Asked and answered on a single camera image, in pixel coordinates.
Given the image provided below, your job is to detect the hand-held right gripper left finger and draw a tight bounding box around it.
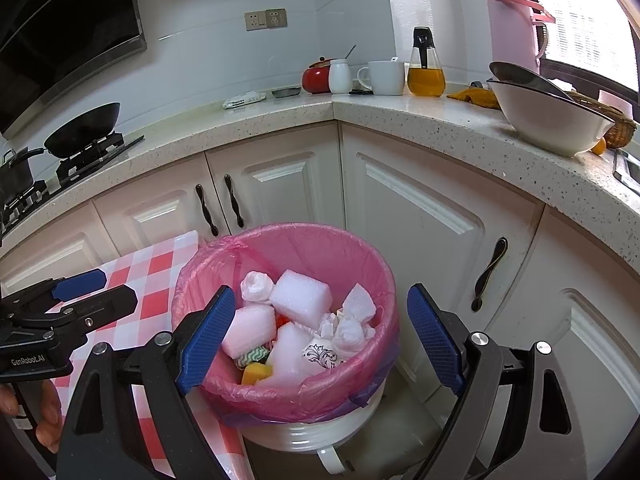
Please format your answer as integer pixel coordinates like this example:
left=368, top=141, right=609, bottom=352
left=56, top=285, right=237, bottom=480

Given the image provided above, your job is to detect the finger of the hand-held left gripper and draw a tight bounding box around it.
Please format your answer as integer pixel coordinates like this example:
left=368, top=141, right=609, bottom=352
left=0, top=268, right=107, bottom=311
left=30, top=285, right=138, bottom=333

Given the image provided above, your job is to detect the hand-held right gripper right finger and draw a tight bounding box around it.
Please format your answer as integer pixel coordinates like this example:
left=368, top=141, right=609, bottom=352
left=406, top=283, right=581, bottom=480

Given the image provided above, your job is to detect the green white striped cloth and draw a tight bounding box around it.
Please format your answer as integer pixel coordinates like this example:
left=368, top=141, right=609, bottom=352
left=237, top=345, right=273, bottom=367

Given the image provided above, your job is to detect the yellow sponge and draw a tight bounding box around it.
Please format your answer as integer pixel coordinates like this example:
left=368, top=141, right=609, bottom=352
left=242, top=362, right=274, bottom=386

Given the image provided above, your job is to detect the white black printed paper cup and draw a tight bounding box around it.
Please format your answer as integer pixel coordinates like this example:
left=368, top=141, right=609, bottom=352
left=301, top=337, right=346, bottom=372

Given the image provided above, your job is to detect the pink bag lined trash can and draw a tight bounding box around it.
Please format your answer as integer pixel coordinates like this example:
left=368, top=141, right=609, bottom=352
left=171, top=222, right=401, bottom=476

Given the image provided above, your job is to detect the person's left hand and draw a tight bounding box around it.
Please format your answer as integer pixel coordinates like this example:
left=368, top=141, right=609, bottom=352
left=35, top=379, right=63, bottom=455

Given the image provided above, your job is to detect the red white checked tablecloth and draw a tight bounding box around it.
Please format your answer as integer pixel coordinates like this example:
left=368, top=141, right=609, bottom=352
left=47, top=230, right=256, bottom=480

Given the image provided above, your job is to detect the black gas stove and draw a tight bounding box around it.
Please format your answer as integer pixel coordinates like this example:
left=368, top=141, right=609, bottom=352
left=0, top=131, right=146, bottom=241

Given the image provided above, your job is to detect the white lower cabinet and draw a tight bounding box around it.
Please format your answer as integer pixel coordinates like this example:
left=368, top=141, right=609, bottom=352
left=0, top=120, right=640, bottom=480

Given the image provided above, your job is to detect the black wok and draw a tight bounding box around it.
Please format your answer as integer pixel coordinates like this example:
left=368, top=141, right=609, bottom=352
left=43, top=102, right=122, bottom=158

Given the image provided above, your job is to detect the white speckled countertop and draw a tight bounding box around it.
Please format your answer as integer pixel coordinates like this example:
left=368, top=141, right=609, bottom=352
left=0, top=91, right=640, bottom=286

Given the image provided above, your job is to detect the white bowl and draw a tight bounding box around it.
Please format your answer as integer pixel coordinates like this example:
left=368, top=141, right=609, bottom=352
left=486, top=79, right=616, bottom=157

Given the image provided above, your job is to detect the yellow cloth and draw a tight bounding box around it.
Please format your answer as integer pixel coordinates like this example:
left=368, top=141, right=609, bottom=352
left=446, top=86, right=501, bottom=110

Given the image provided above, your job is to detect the glass oil bottle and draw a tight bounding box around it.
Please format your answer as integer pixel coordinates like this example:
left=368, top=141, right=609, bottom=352
left=406, top=26, right=447, bottom=98

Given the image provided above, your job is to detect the black range hood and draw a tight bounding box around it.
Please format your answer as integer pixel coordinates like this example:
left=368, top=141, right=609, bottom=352
left=0, top=0, right=148, bottom=133

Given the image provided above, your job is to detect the white mug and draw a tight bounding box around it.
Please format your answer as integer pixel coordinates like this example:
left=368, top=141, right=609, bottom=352
left=356, top=60, right=406, bottom=97

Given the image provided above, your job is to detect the white jar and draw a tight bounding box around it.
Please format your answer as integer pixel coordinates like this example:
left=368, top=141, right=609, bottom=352
left=328, top=58, right=352, bottom=95

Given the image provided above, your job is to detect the red lidded pot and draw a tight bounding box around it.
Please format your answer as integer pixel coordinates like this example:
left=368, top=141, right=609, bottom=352
left=302, top=56, right=333, bottom=95

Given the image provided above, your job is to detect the wicker basket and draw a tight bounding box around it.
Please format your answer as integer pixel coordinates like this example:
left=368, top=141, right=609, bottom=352
left=570, top=91, right=638, bottom=150

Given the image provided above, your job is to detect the pink cup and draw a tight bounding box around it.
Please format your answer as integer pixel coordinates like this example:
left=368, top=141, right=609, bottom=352
left=597, top=90, right=636, bottom=117

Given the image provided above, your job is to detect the pink thermos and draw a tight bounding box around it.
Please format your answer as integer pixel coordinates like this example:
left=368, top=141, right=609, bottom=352
left=487, top=0, right=556, bottom=76

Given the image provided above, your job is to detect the dark framed window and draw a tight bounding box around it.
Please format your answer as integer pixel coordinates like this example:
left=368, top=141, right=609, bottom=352
left=500, top=0, right=640, bottom=121

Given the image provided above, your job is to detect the black cabinet handle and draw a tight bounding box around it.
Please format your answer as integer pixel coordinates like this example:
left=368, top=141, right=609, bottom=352
left=195, top=185, right=219, bottom=237
left=223, top=175, right=246, bottom=228
left=471, top=237, right=508, bottom=312

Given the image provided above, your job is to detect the black pot with handle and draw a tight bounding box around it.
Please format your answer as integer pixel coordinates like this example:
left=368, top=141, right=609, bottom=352
left=0, top=147, right=46, bottom=206

